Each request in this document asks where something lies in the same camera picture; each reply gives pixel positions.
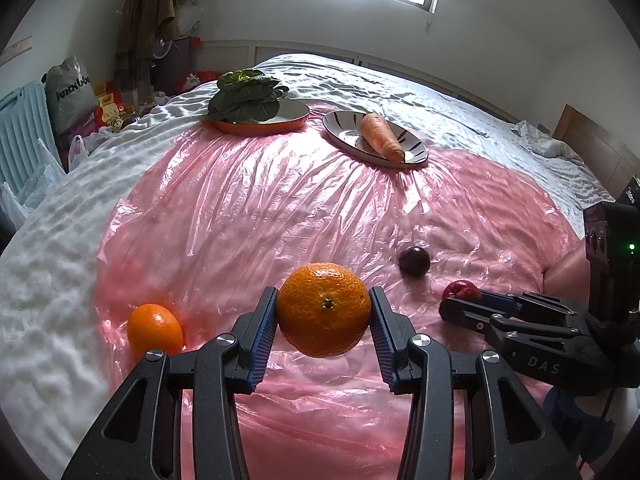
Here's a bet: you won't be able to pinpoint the dark storage box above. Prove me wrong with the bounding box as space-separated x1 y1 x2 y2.
152 35 193 96

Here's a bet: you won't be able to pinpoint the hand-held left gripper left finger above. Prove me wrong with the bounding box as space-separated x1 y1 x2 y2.
60 286 280 480

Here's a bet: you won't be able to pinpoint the pink plastic sheet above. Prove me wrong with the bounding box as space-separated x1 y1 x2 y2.
92 105 596 480

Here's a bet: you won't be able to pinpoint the wooden headboard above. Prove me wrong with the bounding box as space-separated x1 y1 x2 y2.
550 104 640 201

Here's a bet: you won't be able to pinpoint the white plastic bag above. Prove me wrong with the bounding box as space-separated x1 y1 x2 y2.
0 140 66 226
67 127 121 171

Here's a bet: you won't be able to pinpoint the light blue suitcase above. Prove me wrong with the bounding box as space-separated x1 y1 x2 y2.
0 80 66 196

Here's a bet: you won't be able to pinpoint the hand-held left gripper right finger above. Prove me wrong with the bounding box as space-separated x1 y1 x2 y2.
369 286 583 480

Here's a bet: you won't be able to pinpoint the orange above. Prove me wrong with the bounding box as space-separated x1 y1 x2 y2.
276 262 373 359
126 303 185 363

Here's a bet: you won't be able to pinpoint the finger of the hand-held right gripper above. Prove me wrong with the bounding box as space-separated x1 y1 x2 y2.
439 297 608 394
479 290 590 332

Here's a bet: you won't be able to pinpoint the dark plum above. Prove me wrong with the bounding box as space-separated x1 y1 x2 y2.
398 246 432 278

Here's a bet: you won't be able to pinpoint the carrot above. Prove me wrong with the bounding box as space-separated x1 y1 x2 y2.
360 113 407 163

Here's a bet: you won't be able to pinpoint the red apple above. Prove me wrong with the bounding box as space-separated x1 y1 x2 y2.
442 280 484 306

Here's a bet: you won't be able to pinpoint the leafy green vegetable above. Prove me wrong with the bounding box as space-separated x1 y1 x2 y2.
206 68 291 124

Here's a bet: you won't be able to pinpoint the orange plate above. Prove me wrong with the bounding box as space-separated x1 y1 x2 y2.
206 99 311 136

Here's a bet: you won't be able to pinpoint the person's right forearm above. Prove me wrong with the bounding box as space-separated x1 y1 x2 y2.
542 240 593 303

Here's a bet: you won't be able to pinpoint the blue cloth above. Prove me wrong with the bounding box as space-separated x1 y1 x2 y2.
544 389 617 463

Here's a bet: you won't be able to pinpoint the red snack boxes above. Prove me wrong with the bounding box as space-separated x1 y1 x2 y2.
92 82 131 131

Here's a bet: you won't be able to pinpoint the brown coat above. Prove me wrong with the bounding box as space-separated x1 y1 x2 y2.
114 0 178 93

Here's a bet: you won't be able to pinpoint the striped plate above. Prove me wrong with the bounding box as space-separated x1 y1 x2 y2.
322 110 430 167

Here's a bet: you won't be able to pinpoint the small white fan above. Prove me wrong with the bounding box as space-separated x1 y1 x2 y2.
152 35 176 61

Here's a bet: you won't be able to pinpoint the grey bag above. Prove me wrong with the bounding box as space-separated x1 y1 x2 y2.
44 55 101 136

